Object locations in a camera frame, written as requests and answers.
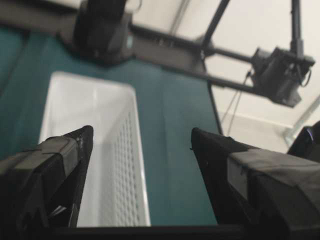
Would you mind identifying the white perforated plastic basket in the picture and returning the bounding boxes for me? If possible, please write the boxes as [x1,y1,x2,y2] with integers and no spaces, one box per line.
[39,71,151,227]

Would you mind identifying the thin black hanging cable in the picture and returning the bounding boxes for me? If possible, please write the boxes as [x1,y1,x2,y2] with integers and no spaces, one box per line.
[222,70,252,133]

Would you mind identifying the black vertical frame post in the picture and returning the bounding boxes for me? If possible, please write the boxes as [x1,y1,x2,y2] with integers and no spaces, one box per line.
[201,0,230,49]

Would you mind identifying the black metal frame rail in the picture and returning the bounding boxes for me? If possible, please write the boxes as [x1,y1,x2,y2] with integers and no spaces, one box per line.
[0,0,262,96]

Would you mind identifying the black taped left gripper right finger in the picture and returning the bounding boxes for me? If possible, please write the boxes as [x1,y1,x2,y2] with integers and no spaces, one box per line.
[191,127,320,233]

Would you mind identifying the black camera on mount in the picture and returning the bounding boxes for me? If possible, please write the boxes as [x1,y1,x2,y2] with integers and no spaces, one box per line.
[251,47,315,108]

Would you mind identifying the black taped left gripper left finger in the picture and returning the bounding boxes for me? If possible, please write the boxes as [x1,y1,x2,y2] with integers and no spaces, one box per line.
[0,125,94,233]

